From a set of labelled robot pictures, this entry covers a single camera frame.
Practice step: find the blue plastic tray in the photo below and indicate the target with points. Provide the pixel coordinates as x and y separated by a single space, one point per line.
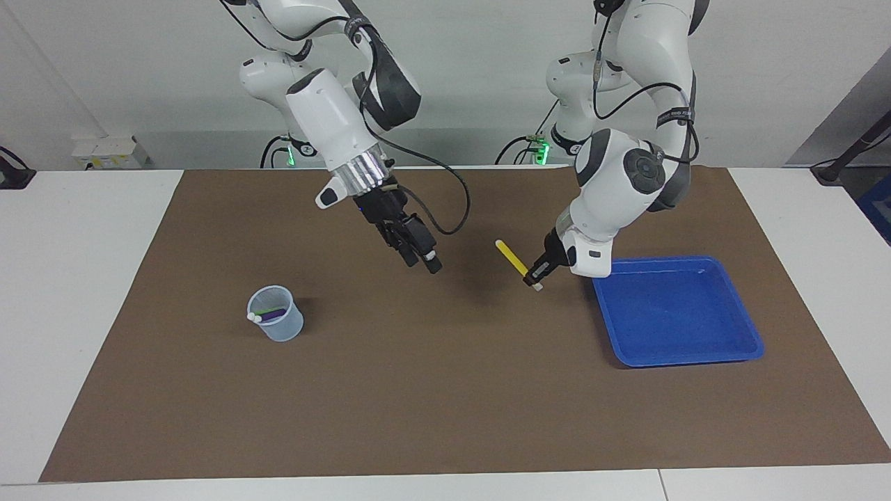
668 313

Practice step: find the black table clamp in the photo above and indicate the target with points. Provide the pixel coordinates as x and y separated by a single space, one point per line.
14 177

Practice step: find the green pen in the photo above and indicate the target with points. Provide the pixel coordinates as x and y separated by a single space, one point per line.
273 310

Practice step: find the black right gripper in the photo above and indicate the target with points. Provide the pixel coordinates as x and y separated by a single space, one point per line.
383 209

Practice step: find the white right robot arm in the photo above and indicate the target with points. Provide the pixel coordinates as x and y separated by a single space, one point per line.
334 125

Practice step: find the white wall socket box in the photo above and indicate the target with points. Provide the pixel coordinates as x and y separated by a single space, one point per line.
104 149

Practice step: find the brown table mat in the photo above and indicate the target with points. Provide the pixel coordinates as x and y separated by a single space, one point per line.
445 403

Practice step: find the purple pen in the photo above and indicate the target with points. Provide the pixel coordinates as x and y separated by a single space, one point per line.
268 316

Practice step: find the clear plastic cup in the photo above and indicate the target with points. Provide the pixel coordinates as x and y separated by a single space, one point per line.
278 330

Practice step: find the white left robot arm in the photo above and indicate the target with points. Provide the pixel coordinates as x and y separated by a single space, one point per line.
612 188

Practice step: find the black stand with pole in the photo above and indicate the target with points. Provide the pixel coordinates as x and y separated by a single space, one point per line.
832 170

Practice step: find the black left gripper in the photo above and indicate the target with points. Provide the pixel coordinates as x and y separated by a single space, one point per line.
557 254

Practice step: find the yellow pen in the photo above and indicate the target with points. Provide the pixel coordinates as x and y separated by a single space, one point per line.
511 257

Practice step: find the blue box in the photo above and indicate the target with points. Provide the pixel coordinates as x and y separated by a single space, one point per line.
878 209

